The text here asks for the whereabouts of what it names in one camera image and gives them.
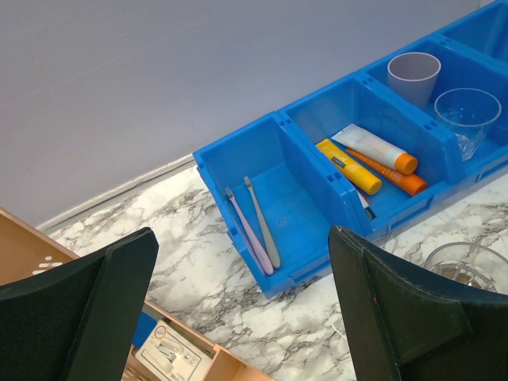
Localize white tube orange cap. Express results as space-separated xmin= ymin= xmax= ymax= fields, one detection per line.
xmin=332 ymin=124 xmax=418 ymax=175

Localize white tube dark cap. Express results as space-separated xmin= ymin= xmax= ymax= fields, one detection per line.
xmin=356 ymin=190 xmax=376 ymax=221

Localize small red white boxes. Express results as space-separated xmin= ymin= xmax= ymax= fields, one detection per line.
xmin=135 ymin=320 xmax=212 ymax=381

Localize blue bin with cups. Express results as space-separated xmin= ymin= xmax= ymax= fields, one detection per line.
xmin=357 ymin=35 xmax=507 ymax=182

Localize clear cup on tray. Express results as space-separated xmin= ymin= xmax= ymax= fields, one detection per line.
xmin=423 ymin=242 xmax=507 ymax=294

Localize blue bin with toothpastes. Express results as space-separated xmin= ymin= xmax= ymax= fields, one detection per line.
xmin=278 ymin=74 xmax=460 ymax=240

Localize blue bin with jar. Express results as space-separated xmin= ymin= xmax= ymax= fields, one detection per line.
xmin=441 ymin=1 xmax=507 ymax=64

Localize yellow toothpaste tube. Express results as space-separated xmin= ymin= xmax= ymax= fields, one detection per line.
xmin=316 ymin=139 xmax=382 ymax=195

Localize lilac plastic cup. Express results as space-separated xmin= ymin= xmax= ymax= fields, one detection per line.
xmin=387 ymin=52 xmax=441 ymax=108

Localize pink toothbrush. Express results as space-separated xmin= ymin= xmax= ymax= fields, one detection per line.
xmin=225 ymin=187 xmax=274 ymax=275

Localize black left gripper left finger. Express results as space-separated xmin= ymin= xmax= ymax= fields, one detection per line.
xmin=1 ymin=227 xmax=159 ymax=380

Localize blue bin with toothbrushes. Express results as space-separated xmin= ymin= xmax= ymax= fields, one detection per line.
xmin=194 ymin=112 xmax=358 ymax=298

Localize clear cup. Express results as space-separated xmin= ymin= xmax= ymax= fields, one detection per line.
xmin=433 ymin=87 xmax=502 ymax=161
xmin=423 ymin=242 xmax=507 ymax=294

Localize blue white box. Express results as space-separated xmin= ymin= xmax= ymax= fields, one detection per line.
xmin=133 ymin=312 xmax=157 ymax=348

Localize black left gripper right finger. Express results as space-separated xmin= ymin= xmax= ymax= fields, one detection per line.
xmin=328 ymin=226 xmax=507 ymax=380

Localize orange toothpaste tube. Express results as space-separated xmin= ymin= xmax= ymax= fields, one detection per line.
xmin=346 ymin=148 xmax=428 ymax=196

